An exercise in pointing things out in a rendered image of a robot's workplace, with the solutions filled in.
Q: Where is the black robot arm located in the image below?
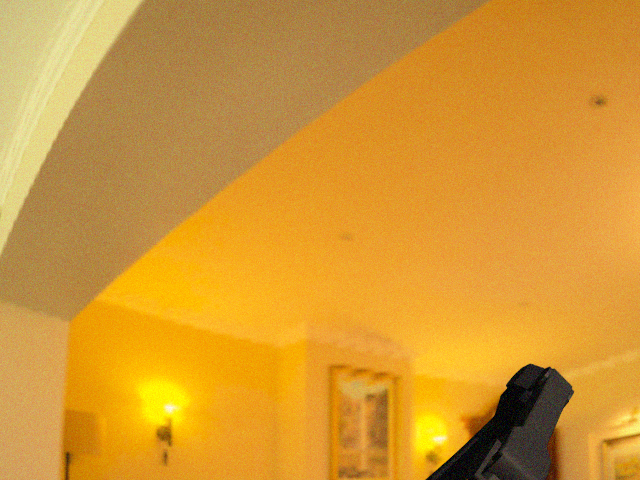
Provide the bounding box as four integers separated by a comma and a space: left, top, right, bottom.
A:
426, 363, 574, 480

